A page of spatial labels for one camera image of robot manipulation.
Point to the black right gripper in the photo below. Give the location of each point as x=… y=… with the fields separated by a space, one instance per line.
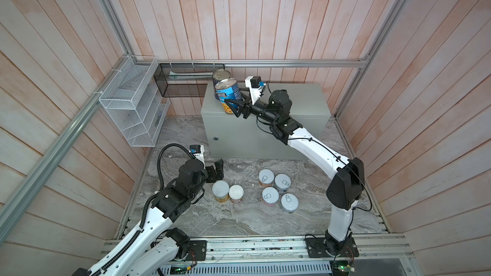
x=243 y=108

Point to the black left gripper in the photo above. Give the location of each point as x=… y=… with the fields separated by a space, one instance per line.
x=212 y=172

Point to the yellow can white lid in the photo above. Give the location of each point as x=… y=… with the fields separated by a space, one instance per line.
x=220 y=190
x=236 y=193

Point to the blue soup can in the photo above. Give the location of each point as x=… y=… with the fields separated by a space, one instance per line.
x=228 y=89

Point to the dark blue tomato can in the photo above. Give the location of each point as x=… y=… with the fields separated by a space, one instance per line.
x=218 y=76

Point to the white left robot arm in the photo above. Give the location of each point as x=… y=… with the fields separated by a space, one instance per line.
x=154 y=241

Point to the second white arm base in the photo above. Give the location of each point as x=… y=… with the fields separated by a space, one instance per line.
x=175 y=254

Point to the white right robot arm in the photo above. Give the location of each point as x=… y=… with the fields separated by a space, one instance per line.
x=346 y=175

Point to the orange-label short can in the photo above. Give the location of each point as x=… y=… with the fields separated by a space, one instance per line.
x=266 y=178

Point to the pink-label short can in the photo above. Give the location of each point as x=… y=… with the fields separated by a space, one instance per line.
x=270 y=196

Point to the grey-label short can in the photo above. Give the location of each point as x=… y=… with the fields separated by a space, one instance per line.
x=282 y=183

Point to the short white-top can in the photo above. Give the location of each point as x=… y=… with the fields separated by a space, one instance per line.
x=289 y=203

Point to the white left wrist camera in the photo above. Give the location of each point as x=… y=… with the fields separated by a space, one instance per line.
x=197 y=150

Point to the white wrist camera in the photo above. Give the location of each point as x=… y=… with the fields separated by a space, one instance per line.
x=256 y=87
x=197 y=150

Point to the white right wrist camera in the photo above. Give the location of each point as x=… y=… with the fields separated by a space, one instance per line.
x=256 y=87

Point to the black wire mesh basket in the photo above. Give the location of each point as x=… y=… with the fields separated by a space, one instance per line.
x=175 y=80

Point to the white wire mesh shelf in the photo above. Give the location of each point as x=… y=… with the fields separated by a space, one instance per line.
x=133 y=101

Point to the aluminium wall rail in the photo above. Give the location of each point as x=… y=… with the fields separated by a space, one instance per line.
x=288 y=63

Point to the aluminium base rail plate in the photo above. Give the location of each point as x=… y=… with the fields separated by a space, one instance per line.
x=371 y=254

